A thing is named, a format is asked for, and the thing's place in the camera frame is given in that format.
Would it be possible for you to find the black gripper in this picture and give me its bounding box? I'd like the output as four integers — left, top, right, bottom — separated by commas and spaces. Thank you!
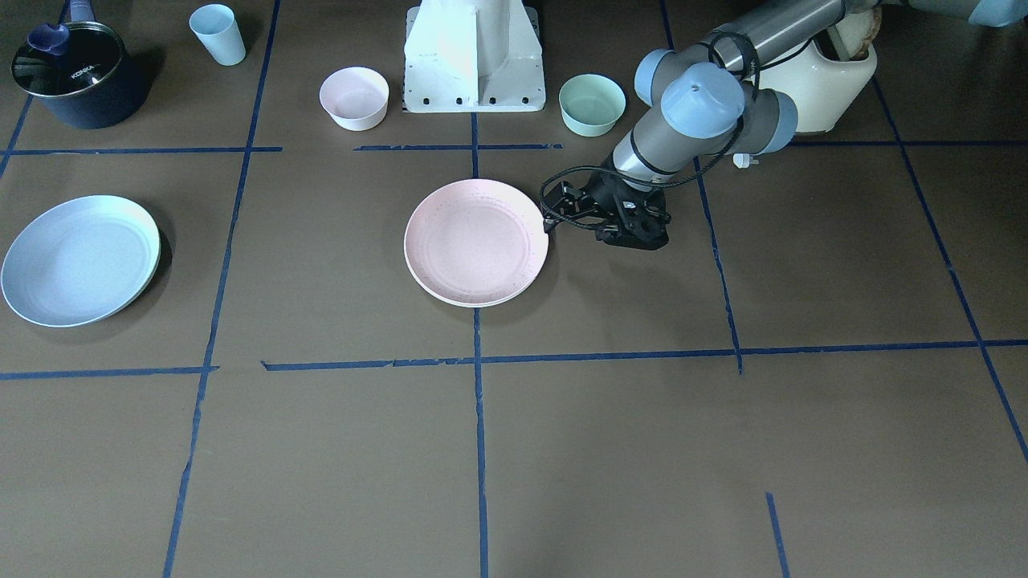
590, 171, 671, 251

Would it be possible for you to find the light blue cup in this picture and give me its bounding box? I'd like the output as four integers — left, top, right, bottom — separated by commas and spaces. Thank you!
190, 3, 246, 66

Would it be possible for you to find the dark blue saucepan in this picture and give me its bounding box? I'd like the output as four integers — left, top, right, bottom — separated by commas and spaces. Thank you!
10, 1, 149, 129

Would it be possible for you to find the blue plate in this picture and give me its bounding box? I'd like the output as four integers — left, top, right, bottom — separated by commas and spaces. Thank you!
2, 195, 161, 328

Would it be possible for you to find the green bowl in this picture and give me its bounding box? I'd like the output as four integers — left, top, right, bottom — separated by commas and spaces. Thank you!
558, 74, 627, 136

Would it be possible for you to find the cream plate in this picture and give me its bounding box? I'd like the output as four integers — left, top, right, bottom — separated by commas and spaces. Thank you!
436, 294, 517, 308

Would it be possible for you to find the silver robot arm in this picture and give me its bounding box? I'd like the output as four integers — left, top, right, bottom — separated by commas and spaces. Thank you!
577, 1, 879, 250

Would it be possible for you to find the pink bowl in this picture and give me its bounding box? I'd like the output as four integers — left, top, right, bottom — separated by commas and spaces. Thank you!
319, 67, 390, 132

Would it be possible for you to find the cream toaster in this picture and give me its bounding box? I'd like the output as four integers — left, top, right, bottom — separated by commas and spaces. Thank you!
761, 26, 878, 135

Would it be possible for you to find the pink plate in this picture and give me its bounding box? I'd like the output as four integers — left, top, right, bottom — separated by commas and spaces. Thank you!
403, 179, 549, 301

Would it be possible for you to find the bread slice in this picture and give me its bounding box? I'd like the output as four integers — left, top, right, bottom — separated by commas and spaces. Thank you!
827, 7, 882, 62

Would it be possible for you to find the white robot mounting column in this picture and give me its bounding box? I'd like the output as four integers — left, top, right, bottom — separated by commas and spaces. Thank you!
402, 1, 547, 114

